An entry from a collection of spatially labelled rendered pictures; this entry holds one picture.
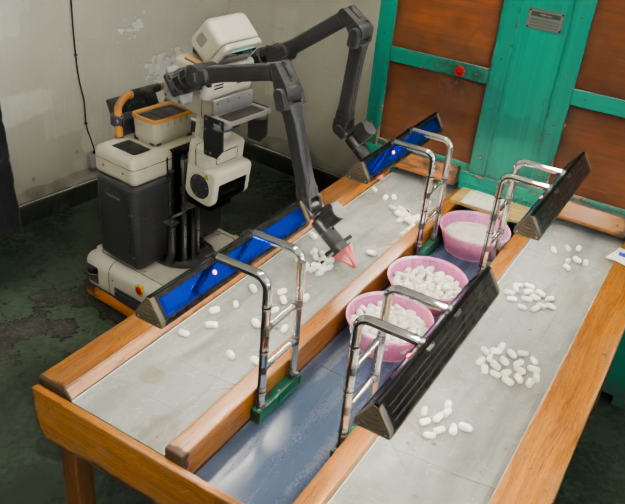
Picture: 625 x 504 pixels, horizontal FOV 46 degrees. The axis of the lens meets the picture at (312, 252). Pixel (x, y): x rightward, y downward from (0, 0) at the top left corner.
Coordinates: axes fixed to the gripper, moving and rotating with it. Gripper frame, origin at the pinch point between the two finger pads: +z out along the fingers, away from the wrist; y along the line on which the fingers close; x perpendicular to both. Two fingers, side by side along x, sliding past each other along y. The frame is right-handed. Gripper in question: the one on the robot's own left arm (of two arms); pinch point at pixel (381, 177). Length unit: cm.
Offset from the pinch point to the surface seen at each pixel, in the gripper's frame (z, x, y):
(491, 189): 30.7, -17.2, 33.0
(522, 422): 75, -46, -86
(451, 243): 35.5, -12.6, -8.1
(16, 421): -9, 118, -116
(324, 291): 19, -1, -66
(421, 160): 4.1, -1.8, 28.9
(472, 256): 43.7, -15.8, -7.2
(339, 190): -5.9, 17.2, -3.6
